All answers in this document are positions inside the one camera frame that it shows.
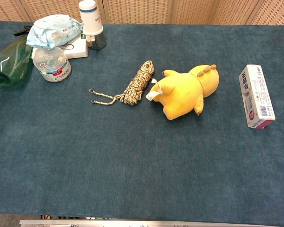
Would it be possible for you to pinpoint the yellow plush toy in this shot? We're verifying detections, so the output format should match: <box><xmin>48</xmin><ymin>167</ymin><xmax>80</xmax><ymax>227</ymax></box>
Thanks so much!
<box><xmin>145</xmin><ymin>64</ymin><xmax>220</xmax><ymax>121</ymax></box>

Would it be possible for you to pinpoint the blue table cloth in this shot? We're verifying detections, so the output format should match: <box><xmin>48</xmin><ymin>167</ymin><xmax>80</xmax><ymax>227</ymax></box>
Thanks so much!
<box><xmin>0</xmin><ymin>20</ymin><xmax>284</xmax><ymax>227</ymax></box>

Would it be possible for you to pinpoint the white flat box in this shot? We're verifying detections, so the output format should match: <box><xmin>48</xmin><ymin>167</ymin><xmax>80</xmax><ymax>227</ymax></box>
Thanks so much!
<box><xmin>31</xmin><ymin>33</ymin><xmax>89</xmax><ymax>60</ymax></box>

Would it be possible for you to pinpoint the clear tub of binder clips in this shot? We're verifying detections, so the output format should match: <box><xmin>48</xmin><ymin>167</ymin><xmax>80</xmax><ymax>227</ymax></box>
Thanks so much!
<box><xmin>33</xmin><ymin>46</ymin><xmax>72</xmax><ymax>83</ymax></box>

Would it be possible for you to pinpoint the woven folding screen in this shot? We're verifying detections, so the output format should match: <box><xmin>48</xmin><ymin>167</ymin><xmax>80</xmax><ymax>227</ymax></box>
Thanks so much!
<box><xmin>0</xmin><ymin>0</ymin><xmax>284</xmax><ymax>26</ymax></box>

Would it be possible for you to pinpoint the white cylindrical dispenser cup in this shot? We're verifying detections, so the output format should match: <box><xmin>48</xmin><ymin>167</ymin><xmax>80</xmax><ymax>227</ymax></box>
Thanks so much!
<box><xmin>79</xmin><ymin>0</ymin><xmax>107</xmax><ymax>51</ymax></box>

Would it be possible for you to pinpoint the white toothpaste box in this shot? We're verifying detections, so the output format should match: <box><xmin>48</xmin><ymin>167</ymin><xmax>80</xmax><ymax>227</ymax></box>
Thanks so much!
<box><xmin>238</xmin><ymin>64</ymin><xmax>276</xmax><ymax>130</ymax></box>

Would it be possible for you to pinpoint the blue wet wipes pack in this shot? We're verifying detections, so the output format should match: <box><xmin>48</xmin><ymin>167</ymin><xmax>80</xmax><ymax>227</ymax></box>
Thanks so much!
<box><xmin>26</xmin><ymin>14</ymin><xmax>83</xmax><ymax>50</ymax></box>

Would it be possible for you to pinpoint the green glass bottle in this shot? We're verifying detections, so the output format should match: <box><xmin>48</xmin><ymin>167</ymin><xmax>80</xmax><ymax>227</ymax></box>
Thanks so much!
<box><xmin>0</xmin><ymin>25</ymin><xmax>34</xmax><ymax>87</ymax></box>

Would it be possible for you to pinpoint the camouflage paracord rope bundle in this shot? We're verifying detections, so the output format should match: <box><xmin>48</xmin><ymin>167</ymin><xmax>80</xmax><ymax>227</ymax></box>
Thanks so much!
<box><xmin>89</xmin><ymin>60</ymin><xmax>155</xmax><ymax>106</ymax></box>

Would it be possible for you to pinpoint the aluminium frame rail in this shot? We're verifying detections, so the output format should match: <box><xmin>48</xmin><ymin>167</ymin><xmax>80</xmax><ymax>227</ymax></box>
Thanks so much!
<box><xmin>19</xmin><ymin>219</ymin><xmax>256</xmax><ymax>227</ymax></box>

